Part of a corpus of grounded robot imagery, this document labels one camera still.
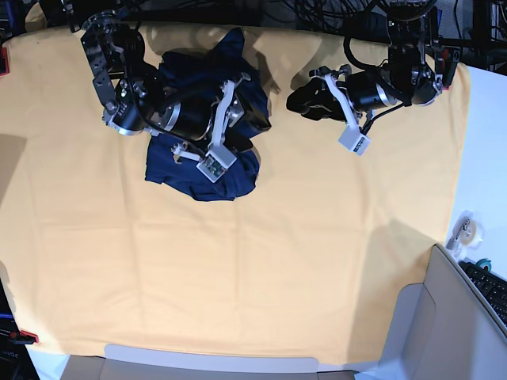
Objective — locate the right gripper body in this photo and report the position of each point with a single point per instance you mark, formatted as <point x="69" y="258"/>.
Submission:
<point x="193" y="110"/>

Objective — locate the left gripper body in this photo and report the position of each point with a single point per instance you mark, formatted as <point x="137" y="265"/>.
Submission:
<point x="362" y="92"/>

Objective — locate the dark blue long-sleeve shirt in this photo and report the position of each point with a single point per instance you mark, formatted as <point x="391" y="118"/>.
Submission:
<point x="224" y="66"/>

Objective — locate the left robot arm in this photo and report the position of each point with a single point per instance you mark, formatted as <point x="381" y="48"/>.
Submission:
<point x="411" y="29"/>

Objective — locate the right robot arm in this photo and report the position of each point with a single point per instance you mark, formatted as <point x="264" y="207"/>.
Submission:
<point x="130" y="90"/>

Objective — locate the red clamp top right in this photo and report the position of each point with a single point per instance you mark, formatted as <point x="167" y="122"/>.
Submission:
<point x="446" y="62"/>

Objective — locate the red clamp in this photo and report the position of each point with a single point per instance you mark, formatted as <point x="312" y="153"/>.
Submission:
<point x="22" y="338"/>
<point x="446" y="62"/>
<point x="4" y="62"/>

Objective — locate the yellow table cloth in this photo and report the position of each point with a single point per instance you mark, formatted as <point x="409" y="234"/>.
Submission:
<point x="309" y="264"/>

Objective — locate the clear tape dispenser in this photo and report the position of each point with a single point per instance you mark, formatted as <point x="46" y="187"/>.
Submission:
<point x="467" y="233"/>

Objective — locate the red clamp top left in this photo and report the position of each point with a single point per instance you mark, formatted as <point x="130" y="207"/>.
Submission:
<point x="4" y="62"/>

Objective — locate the teal tape roll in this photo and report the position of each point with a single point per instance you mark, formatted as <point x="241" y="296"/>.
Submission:
<point x="484" y="264"/>

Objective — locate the black keyboard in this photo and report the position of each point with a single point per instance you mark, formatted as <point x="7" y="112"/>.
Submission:
<point x="493" y="288"/>

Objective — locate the beige cardboard box right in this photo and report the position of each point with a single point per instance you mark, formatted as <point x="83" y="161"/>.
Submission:
<point x="443" y="328"/>

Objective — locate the beige cardboard box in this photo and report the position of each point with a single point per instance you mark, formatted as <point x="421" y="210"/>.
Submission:
<point x="123" y="362"/>
<point x="443" y="328"/>

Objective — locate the beige cardboard box bottom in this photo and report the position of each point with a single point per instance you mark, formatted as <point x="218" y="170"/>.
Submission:
<point x="123" y="362"/>

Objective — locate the red clamp bottom left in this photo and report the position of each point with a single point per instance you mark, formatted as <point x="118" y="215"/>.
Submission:
<point x="22" y="338"/>

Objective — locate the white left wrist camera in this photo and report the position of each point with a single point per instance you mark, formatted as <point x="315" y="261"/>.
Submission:
<point x="354" y="141"/>

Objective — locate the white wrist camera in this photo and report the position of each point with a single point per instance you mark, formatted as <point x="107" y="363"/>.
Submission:
<point x="216" y="162"/>
<point x="354" y="141"/>

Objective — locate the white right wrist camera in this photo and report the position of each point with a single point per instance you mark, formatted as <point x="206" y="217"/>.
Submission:
<point x="216" y="162"/>

